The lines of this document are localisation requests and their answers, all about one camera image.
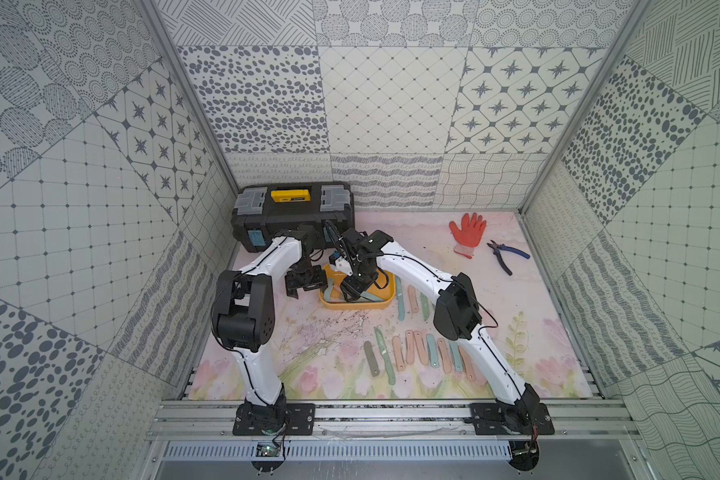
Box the green fruit knife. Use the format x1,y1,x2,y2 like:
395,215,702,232
420,293,430,322

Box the black plastic toolbox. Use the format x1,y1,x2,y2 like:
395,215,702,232
231,182,355,253

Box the light teal knife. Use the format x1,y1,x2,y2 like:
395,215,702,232
426,334,440,369

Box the red work glove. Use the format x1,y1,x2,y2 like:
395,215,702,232
449,213,487,259

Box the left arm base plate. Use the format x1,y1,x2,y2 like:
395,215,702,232
232,401,316,436

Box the long green knife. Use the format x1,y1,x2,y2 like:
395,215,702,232
374,327,396,385

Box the yellow plastic storage box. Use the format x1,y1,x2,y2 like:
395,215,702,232
318,264,397,310

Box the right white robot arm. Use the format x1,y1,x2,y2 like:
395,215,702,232
325,222,554,437

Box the beige pink knife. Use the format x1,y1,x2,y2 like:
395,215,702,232
392,335,406,372

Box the blue handled pliers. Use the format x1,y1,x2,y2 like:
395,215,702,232
487,239,532,277

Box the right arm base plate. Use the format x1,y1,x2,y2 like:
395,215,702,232
465,402,555,435

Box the pale pink knife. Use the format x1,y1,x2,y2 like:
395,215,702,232
405,330,416,365

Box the grey green knife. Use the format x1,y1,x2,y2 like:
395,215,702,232
363,341,380,377

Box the floral pink table mat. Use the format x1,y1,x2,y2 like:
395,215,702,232
268,211,594,401

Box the aluminium frame rail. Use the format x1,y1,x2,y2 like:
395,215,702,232
147,398,640,441

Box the long teal knife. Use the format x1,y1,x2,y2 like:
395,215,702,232
394,275,406,321

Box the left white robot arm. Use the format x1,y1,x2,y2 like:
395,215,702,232
211,225,326,434

